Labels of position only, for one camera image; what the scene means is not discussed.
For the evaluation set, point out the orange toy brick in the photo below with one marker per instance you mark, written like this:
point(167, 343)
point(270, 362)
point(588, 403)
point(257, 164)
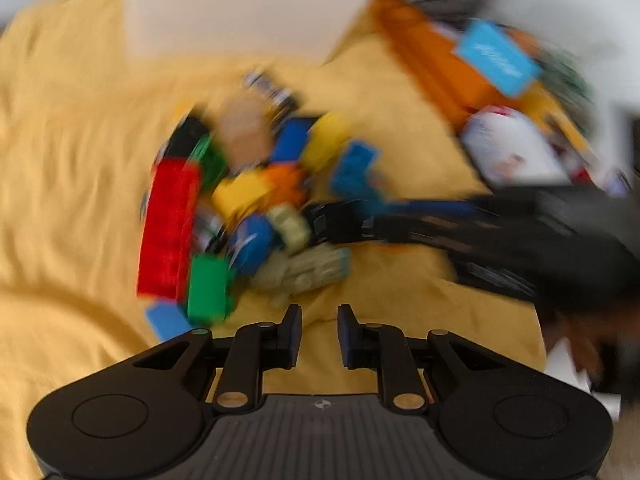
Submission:
point(287, 185)

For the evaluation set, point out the cream printed toy cube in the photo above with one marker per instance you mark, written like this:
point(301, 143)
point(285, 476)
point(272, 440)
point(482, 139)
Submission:
point(290, 227)

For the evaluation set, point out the orange cardboard box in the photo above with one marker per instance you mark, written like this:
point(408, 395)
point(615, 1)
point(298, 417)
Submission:
point(430, 65)

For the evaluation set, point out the long red toy brick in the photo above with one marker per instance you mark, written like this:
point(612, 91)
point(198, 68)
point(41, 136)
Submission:
point(167, 230)

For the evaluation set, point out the black toy piece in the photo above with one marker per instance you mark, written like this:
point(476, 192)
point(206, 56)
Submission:
point(187, 137)

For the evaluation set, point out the yellow toy brick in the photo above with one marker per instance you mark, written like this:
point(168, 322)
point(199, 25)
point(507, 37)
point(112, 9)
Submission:
point(240, 195)
point(327, 140)

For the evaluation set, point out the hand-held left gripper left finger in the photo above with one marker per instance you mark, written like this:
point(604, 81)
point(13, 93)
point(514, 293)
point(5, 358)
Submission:
point(295, 332)

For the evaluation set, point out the white translucent storage bin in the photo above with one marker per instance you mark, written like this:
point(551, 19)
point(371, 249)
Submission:
point(240, 5)

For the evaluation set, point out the blue airplane disc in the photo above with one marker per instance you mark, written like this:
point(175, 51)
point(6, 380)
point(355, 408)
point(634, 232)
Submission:
point(252, 245)

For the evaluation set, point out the white wet wipes pack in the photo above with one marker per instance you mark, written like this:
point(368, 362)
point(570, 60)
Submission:
point(515, 145)

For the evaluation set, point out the striped toy piece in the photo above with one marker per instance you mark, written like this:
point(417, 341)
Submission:
point(270, 90)

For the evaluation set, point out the green sprigs in clear bag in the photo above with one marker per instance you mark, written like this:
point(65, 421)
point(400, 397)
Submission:
point(567, 77)

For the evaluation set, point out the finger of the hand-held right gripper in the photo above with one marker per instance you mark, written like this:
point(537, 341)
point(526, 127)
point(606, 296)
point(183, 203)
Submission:
point(425, 207)
point(410, 235)

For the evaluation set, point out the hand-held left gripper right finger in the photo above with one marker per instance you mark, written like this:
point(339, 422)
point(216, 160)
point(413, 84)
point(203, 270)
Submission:
point(345, 335)

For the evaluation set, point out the small blue box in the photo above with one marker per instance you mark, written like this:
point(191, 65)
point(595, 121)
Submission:
point(497, 57)

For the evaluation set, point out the light blue toy brick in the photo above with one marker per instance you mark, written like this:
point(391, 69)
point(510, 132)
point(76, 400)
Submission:
point(352, 167)

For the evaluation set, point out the wooden cube block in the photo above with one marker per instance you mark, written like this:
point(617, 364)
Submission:
point(242, 130)

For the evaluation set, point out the yellow blanket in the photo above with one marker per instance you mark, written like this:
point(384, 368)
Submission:
point(70, 170)

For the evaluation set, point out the green toy brick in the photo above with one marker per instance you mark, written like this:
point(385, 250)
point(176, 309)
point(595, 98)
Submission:
point(207, 287)

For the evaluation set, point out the white paper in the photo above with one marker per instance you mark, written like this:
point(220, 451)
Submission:
point(570, 365)

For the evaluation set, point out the light blue flat piece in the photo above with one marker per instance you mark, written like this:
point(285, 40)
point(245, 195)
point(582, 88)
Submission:
point(167, 320)

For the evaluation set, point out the yellow box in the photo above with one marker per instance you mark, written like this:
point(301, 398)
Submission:
point(565, 115)

